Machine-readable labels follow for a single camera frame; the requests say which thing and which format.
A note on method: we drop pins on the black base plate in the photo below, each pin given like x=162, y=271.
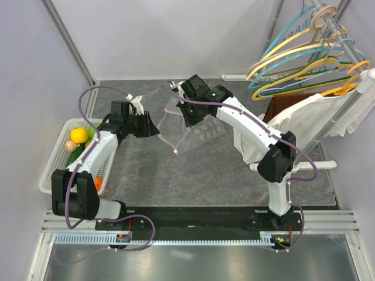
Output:
x=203, y=223

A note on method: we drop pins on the white cable duct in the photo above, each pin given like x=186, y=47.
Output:
x=121, y=240

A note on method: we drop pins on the teal hanger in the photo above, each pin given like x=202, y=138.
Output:
x=284, y=34

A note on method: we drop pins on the orange hanger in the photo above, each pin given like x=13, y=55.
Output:
x=349, y=84

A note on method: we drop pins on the aluminium frame post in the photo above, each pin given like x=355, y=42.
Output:
x=68, y=40

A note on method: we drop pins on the white cloth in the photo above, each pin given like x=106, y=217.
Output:
x=316, y=117

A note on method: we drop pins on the orange fruit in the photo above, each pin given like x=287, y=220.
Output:
x=98, y=183

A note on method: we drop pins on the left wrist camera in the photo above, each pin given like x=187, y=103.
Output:
x=136, y=107

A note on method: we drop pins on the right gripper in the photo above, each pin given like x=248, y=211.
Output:
x=190, y=121

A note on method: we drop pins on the yellow lemon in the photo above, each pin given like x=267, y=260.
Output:
x=79, y=135

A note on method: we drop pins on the white clothes rack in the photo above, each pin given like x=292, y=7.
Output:
x=337, y=96

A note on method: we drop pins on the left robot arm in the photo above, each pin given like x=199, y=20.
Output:
x=74, y=194

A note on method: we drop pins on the green hanger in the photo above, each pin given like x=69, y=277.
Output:
x=322, y=81

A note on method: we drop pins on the light blue hanger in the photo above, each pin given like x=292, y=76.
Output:
x=316, y=72

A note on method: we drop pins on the green cucumber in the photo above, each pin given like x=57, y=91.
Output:
x=74, y=155

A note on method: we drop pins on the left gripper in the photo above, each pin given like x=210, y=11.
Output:
x=148, y=128

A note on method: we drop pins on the green custard apple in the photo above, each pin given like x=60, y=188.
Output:
x=91, y=132

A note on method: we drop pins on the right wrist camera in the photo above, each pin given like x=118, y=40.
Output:
x=176, y=87

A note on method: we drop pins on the white plastic basket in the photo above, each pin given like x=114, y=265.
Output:
x=60, y=155

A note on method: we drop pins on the brown box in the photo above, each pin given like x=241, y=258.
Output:
x=280, y=102

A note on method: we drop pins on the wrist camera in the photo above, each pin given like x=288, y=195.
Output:
x=176, y=87
x=136, y=107

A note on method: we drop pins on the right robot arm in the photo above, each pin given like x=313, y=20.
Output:
x=197, y=100

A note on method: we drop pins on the beige wooden hanger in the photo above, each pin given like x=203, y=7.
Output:
x=306, y=39

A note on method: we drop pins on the clear zip top bag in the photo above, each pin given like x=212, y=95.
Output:
x=174, y=133

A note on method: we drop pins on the yellow hanger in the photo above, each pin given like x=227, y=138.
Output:
x=329, y=60

